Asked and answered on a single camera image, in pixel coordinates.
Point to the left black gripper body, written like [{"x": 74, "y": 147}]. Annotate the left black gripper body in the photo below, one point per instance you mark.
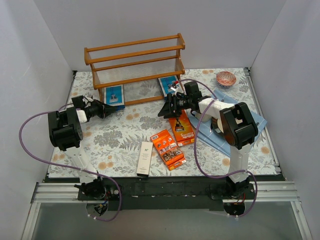
[{"x": 101, "y": 109}]

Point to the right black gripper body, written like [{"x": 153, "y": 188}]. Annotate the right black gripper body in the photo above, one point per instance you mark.
[{"x": 170, "y": 105}]

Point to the blue Harry's razor box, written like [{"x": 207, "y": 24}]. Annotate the blue Harry's razor box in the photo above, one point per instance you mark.
[
  {"x": 167, "y": 84},
  {"x": 114, "y": 96}
]

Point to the orange razor pack with pictures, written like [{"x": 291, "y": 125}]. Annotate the orange razor pack with pictures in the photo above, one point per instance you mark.
[{"x": 167, "y": 148}]

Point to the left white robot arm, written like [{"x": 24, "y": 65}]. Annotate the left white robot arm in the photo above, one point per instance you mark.
[{"x": 65, "y": 133}]

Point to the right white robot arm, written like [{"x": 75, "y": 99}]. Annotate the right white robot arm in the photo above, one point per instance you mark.
[{"x": 234, "y": 121}]

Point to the wooden three-tier shelf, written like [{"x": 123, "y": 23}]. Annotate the wooden three-tier shelf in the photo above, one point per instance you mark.
[{"x": 135, "y": 61}]

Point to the orange Gillette Fusion5 box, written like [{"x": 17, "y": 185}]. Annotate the orange Gillette Fusion5 box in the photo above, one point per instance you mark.
[{"x": 182, "y": 130}]

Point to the black rimmed plate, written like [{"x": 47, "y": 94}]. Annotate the black rimmed plate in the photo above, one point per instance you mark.
[{"x": 217, "y": 126}]

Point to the red patterned bowl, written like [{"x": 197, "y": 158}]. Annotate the red patterned bowl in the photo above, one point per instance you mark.
[{"x": 225, "y": 79}]

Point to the tall beige slim box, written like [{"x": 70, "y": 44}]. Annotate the tall beige slim box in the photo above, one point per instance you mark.
[{"x": 144, "y": 160}]

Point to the aluminium rail frame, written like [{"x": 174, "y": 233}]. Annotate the aluminium rail frame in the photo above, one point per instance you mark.
[{"x": 170, "y": 208}]

